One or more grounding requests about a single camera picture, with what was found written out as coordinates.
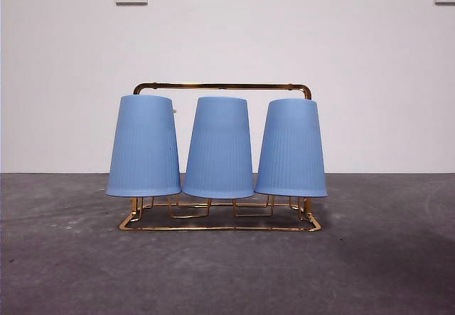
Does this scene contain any blue ribbed plastic cup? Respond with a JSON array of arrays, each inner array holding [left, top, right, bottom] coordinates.
[[182, 96, 255, 200], [254, 97, 328, 199], [106, 94, 183, 199]]

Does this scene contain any gold wire cup holder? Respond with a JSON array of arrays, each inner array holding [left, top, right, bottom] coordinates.
[[118, 82, 322, 233]]

